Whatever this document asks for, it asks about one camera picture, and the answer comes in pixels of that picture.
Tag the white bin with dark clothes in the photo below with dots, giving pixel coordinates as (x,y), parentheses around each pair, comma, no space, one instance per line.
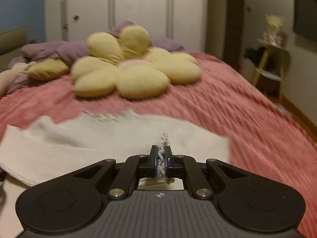
(251,60)

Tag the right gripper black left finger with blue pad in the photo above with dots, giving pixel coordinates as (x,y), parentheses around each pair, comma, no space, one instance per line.
(119,180)

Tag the purple blanket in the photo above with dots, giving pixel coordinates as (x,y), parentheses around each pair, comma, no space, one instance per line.
(70,51)

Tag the yellow-legged side table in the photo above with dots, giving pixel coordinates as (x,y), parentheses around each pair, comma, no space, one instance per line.
(273,65)

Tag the white wardrobe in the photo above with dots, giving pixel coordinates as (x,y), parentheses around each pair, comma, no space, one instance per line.
(180,20)

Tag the pink plush toy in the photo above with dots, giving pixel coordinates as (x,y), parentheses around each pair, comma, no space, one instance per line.
(14,78)

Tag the wall-mounted black television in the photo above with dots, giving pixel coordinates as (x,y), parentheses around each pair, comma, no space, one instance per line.
(305,18)

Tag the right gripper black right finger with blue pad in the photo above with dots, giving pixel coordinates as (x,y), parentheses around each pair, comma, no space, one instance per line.
(201,180)

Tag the yellow bouquet decoration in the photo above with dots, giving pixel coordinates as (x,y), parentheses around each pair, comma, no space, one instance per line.
(274,25)

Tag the pink ribbed bedspread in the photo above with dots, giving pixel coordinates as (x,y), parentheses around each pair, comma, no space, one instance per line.
(263,140)

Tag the white knitted garment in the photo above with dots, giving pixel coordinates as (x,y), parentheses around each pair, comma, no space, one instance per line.
(46,150)

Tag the small yellow pillow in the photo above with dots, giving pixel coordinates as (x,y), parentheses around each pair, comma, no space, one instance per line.
(47,70)

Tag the yellow flower-shaped cushion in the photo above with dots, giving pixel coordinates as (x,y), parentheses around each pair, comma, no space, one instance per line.
(130,65)

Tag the book on floor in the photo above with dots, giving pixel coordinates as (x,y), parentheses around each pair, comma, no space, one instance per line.
(282,109)

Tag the dark wooden door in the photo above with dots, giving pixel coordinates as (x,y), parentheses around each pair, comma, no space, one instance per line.
(233,34)

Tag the grey-green headboard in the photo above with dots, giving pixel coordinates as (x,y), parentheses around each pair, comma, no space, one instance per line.
(11,43)

